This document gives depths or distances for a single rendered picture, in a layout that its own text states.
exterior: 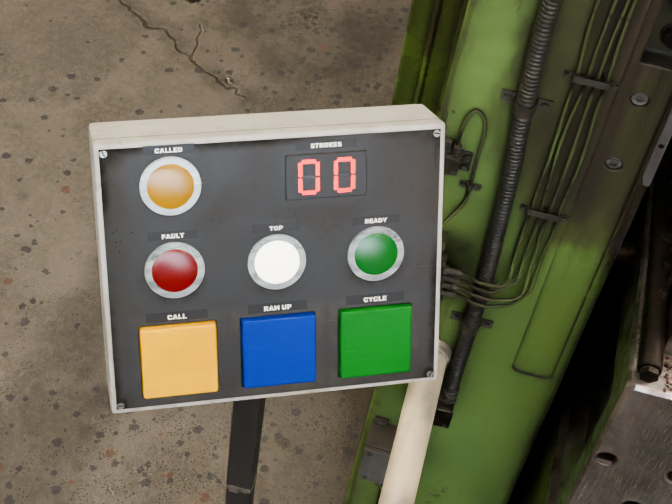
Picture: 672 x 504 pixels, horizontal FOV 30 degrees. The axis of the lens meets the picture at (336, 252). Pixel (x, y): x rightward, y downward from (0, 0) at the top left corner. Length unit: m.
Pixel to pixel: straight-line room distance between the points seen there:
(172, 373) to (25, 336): 1.29
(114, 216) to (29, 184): 1.59
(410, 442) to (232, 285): 0.50
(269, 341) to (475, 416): 0.69
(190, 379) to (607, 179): 0.55
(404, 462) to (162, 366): 0.49
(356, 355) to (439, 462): 0.75
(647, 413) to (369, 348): 0.36
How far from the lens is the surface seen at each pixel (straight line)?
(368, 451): 1.92
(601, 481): 1.61
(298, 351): 1.27
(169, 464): 2.36
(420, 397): 1.70
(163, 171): 1.18
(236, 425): 1.60
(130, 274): 1.22
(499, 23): 1.35
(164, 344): 1.24
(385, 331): 1.28
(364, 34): 3.18
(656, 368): 1.44
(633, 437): 1.52
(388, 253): 1.25
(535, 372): 1.78
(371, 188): 1.23
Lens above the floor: 2.04
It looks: 50 degrees down
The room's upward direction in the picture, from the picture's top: 10 degrees clockwise
